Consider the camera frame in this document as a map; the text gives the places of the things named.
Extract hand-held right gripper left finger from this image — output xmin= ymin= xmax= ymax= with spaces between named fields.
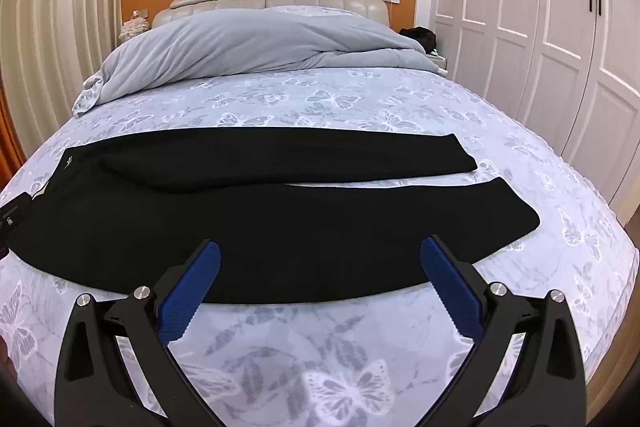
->
xmin=55 ymin=239 xmax=222 ymax=427

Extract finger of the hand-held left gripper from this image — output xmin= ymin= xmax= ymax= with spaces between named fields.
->
xmin=0 ymin=192 xmax=33 ymax=228

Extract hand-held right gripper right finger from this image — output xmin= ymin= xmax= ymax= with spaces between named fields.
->
xmin=421 ymin=234 xmax=586 ymax=427

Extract black pants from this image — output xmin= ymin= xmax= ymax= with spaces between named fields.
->
xmin=10 ymin=132 xmax=541 ymax=308

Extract orange curtain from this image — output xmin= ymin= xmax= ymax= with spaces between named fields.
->
xmin=0 ymin=92 xmax=26 ymax=168

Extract bed with butterfly print sheet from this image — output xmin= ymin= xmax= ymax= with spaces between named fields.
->
xmin=0 ymin=67 xmax=640 ymax=427

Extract white curtain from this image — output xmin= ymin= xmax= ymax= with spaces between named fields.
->
xmin=0 ymin=0 xmax=126 ymax=172

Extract white coral ornament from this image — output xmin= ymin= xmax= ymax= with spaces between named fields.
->
xmin=121 ymin=18 xmax=151 ymax=40

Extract light blue duvet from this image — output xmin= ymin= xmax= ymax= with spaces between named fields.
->
xmin=72 ymin=4 xmax=448 ymax=118

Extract black bag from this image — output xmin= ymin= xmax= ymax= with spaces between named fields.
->
xmin=399 ymin=27 xmax=438 ymax=55

